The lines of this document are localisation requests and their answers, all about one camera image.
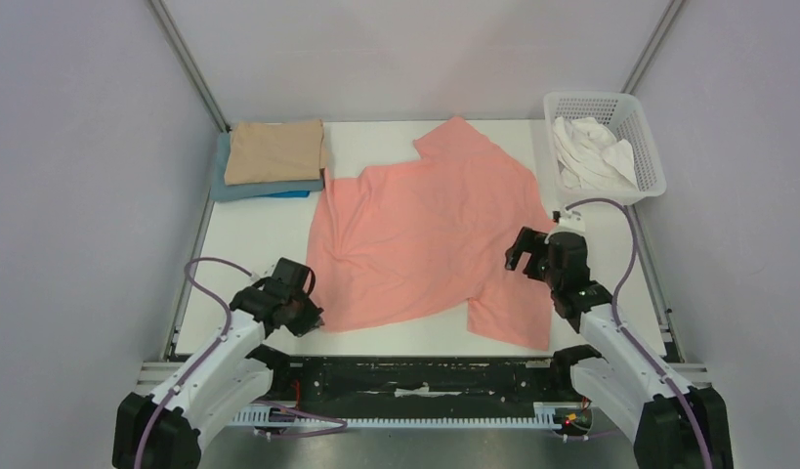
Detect white t shirt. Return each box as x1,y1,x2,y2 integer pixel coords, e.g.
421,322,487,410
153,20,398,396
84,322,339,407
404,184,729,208
552,116,639,191

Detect blue folded t shirt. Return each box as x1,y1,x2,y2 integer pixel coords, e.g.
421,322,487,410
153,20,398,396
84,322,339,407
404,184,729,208
209,133,324,202

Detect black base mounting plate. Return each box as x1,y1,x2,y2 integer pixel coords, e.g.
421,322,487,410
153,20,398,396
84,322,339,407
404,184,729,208
262,356,583,419

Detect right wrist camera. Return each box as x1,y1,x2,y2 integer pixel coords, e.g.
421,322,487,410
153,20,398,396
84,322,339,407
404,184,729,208
549,209,586,235

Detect white slotted cable duct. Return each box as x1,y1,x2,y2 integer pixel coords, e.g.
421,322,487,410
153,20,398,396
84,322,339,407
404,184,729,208
227,405,563,431

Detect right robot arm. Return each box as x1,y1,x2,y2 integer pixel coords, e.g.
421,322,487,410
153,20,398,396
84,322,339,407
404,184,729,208
505,227,734,468

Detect beige folded t shirt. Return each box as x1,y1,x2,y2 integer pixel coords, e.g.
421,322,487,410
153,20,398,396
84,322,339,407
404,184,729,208
224,119,330,186

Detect aluminium frame rail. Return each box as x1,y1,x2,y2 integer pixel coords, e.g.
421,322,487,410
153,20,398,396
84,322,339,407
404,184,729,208
132,361,719,407

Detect white plastic laundry basket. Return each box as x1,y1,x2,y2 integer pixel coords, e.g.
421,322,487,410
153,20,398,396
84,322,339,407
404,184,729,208
543,91,666,205

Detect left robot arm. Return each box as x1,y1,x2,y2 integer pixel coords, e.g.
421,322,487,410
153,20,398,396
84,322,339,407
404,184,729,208
111,258,323,468

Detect pink t shirt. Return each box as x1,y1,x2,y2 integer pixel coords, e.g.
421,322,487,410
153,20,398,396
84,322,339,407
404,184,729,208
307,117,554,350

